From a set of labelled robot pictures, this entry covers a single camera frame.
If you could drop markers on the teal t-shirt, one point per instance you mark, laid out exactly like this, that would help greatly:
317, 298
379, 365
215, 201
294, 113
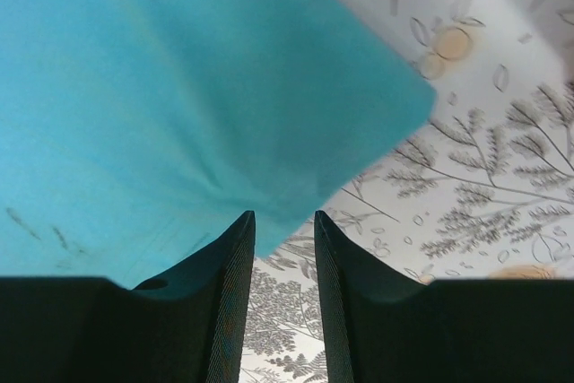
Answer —
134, 132

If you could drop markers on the floral table mat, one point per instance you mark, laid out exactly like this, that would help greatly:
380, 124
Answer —
485, 189

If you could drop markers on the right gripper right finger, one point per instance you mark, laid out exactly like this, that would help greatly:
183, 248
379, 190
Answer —
382, 326

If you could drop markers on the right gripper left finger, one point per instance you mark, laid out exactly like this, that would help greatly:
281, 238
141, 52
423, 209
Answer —
185, 324

